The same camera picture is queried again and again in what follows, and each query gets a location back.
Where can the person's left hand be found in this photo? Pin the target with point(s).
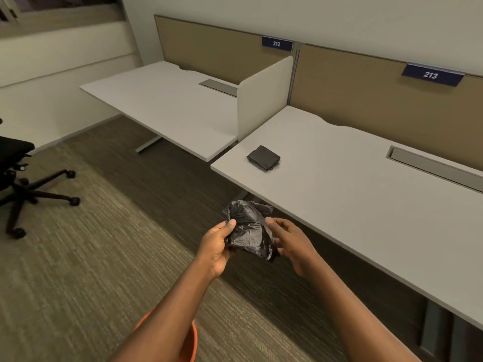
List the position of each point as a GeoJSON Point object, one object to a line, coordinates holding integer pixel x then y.
{"type": "Point", "coordinates": [212, 249]}

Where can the person's right hand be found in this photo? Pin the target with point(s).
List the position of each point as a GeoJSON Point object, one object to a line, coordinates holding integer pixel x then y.
{"type": "Point", "coordinates": [295, 246]}

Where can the person's right thumb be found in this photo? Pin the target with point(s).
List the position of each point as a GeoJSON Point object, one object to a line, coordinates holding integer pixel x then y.
{"type": "Point", "coordinates": [273, 226]}

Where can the person's left thumb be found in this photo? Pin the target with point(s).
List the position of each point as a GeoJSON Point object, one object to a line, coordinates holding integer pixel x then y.
{"type": "Point", "coordinates": [228, 226]}

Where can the black plastic bag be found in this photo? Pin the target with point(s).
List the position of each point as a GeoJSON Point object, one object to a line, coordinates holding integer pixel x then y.
{"type": "Point", "coordinates": [263, 157]}
{"type": "Point", "coordinates": [250, 231]}

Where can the person's left forearm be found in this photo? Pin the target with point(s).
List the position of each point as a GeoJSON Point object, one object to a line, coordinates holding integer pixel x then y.
{"type": "Point", "coordinates": [171, 316]}

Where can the person's right forearm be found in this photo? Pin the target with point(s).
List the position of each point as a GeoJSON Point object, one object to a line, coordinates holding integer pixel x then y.
{"type": "Point", "coordinates": [354, 316]}

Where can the folded black plastic bag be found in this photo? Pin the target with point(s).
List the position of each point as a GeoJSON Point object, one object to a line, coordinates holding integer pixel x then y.
{"type": "Point", "coordinates": [263, 157]}

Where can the white desk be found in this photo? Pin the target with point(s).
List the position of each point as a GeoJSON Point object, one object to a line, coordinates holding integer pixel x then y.
{"type": "Point", "coordinates": [166, 105]}
{"type": "Point", "coordinates": [358, 199]}

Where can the orange bucket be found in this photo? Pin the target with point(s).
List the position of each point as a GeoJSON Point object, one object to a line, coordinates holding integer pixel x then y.
{"type": "Point", "coordinates": [186, 344]}

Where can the white desk divider panel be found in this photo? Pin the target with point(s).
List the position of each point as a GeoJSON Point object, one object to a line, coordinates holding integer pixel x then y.
{"type": "Point", "coordinates": [262, 96]}

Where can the beige partition panel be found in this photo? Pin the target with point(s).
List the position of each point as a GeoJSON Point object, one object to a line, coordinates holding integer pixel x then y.
{"type": "Point", "coordinates": [381, 101]}
{"type": "Point", "coordinates": [211, 48]}

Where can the blue desk number sign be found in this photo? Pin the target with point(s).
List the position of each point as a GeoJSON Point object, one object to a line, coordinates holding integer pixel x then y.
{"type": "Point", "coordinates": [432, 74]}
{"type": "Point", "coordinates": [277, 44]}

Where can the black office chair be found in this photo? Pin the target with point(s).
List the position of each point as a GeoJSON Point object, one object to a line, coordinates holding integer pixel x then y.
{"type": "Point", "coordinates": [22, 177]}

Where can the window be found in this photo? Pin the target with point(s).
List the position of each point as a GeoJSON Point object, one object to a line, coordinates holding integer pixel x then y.
{"type": "Point", "coordinates": [56, 7]}

